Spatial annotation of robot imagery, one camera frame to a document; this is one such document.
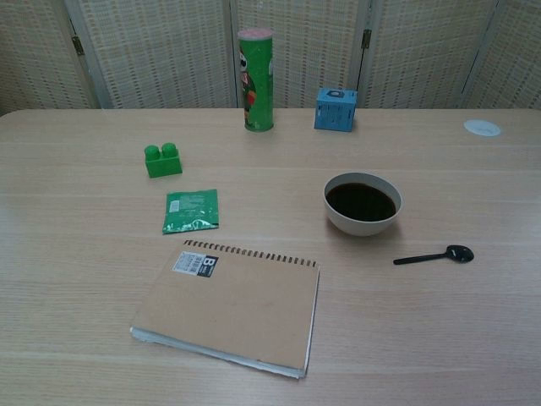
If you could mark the black plastic spoon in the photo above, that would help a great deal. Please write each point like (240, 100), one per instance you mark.
(458, 253)

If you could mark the white bowl with dark liquid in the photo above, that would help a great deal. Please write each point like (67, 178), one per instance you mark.
(362, 204)

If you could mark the green foil sachet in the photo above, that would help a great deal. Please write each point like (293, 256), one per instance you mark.
(191, 210)

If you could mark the brown spiral notebook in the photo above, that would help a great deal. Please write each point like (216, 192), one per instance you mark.
(230, 304)

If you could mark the blue cube box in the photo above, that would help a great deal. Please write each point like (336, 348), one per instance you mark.
(334, 111)

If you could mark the green toy building block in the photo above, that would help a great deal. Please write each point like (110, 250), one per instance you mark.
(162, 162)

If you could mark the green chips can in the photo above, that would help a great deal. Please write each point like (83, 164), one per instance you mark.
(256, 80)

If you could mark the woven folding screen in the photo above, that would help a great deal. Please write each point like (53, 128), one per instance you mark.
(169, 51)

